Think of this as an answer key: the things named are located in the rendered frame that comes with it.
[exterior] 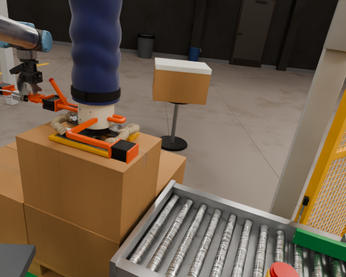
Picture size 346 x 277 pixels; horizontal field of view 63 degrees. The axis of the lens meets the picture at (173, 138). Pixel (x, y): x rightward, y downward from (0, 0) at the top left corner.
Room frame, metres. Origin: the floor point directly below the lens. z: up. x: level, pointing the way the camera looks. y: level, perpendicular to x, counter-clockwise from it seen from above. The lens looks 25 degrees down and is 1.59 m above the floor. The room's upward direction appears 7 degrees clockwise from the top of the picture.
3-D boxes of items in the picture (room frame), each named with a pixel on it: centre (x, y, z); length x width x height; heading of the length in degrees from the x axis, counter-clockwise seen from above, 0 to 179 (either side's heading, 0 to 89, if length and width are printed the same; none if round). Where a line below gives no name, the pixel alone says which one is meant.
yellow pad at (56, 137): (1.18, 0.41, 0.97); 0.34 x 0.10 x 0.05; 72
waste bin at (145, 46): (9.17, 1.24, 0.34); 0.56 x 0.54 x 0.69; 7
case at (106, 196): (1.28, 0.41, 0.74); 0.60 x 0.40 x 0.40; 71
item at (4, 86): (1.46, 0.96, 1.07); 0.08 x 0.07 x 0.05; 72
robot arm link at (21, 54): (1.39, 0.76, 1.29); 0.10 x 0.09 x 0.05; 161
